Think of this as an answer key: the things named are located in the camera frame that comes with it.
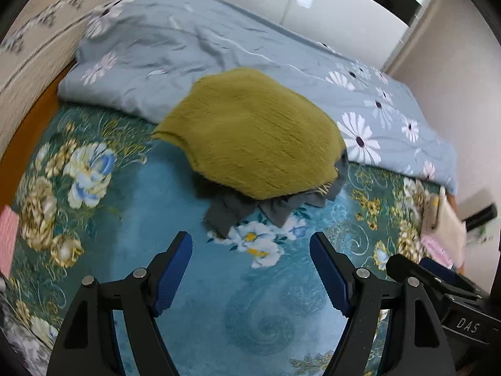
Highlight blue-grey floral duvet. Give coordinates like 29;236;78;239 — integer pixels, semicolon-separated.
58;0;458;196

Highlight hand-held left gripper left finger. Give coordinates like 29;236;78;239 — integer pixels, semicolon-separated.
46;231;194;376

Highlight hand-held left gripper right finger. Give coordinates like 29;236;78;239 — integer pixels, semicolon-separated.
309;232;457;376

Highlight pink and cream folded cloths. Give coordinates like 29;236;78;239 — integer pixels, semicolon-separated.
421;186;469;268

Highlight wooden bed frame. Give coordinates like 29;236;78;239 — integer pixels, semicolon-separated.
0;58;81;192

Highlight dark grey garment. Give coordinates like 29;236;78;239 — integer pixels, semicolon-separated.
203;149;350;240

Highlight teal floral blanket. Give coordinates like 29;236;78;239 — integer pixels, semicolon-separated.
7;101;455;376

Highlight beige patterned headboard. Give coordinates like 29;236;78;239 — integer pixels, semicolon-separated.
0;0;156;161

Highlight grey patterned cloth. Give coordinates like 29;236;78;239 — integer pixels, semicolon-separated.
0;298;53;365

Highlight white wardrobe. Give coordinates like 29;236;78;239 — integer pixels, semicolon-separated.
153;0;433;72

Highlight olive yellow knit sweater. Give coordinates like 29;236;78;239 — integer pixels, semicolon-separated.
151;67;348;201

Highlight pink cloth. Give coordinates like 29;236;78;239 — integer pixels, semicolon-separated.
0;205;21;279

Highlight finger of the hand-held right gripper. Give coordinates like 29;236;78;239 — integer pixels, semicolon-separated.
385;254;484;307

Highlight black object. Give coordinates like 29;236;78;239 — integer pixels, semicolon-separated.
465;206;498;232

